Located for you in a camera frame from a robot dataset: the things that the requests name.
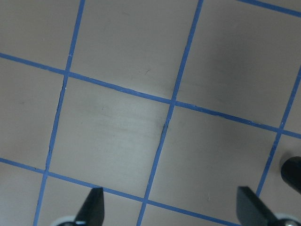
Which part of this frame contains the dark wine bottle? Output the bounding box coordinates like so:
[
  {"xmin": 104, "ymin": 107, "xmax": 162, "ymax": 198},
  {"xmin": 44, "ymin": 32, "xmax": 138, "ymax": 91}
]
[{"xmin": 281, "ymin": 156, "xmax": 301, "ymax": 193}]

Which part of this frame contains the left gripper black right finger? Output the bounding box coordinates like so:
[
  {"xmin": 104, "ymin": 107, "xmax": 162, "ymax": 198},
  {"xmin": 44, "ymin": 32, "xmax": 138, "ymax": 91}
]
[{"xmin": 236, "ymin": 186, "xmax": 278, "ymax": 226}]

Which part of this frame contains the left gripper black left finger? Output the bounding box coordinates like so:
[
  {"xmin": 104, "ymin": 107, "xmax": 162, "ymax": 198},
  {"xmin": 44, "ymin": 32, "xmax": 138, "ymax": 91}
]
[{"xmin": 74, "ymin": 187, "xmax": 104, "ymax": 226}]

